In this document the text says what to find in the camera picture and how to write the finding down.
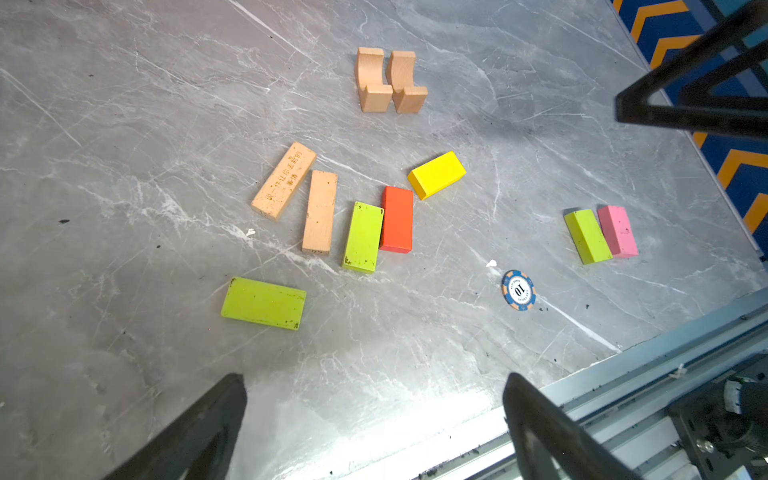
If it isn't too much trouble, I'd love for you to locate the lone green wood block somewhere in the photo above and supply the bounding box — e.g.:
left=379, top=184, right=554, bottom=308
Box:
left=220, top=277, right=307, bottom=331

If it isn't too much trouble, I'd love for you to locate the green block beside red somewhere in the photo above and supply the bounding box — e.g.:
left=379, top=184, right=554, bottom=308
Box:
left=342, top=201, right=384, bottom=274

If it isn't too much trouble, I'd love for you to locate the red wood block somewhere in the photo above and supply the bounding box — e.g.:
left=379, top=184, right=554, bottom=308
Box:
left=379, top=186, right=414, bottom=253

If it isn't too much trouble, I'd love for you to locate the green block beside pink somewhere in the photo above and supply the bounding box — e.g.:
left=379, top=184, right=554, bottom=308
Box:
left=564, top=210, right=613, bottom=265

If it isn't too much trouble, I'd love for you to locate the wooden arch block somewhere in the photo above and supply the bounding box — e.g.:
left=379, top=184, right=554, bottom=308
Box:
left=355, top=47, right=393, bottom=113
left=386, top=51, right=428, bottom=114

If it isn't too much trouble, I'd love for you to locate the printed natural wood plank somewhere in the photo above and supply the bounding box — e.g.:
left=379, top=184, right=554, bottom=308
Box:
left=251, top=142, right=317, bottom=221

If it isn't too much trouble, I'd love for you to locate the yellow wood block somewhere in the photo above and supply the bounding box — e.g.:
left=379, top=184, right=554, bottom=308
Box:
left=408, top=151, right=466, bottom=200

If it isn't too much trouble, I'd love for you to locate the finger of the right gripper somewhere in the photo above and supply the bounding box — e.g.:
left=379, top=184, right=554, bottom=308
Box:
left=615, top=1, right=767, bottom=139

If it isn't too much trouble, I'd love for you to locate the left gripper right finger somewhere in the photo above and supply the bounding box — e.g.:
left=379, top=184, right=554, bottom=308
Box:
left=503, top=373, right=638, bottom=479

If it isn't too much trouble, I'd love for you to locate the plain natural wood plank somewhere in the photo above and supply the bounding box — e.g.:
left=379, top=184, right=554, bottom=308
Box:
left=302, top=170, right=338, bottom=254

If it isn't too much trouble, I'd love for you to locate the pink wood block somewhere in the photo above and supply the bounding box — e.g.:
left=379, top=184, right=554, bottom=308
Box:
left=597, top=206, right=639, bottom=258

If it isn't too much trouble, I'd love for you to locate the blue poker chip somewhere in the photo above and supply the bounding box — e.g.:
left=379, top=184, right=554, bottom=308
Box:
left=501, top=270, right=537, bottom=311

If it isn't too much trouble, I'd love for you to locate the aluminium rail frame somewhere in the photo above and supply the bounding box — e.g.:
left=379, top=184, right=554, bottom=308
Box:
left=424, top=291, right=767, bottom=479

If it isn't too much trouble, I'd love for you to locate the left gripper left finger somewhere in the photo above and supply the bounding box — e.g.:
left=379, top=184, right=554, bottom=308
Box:
left=106, top=373, right=247, bottom=479

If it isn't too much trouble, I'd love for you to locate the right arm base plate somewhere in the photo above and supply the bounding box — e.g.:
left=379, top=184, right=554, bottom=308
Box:
left=667, top=354, right=767, bottom=479

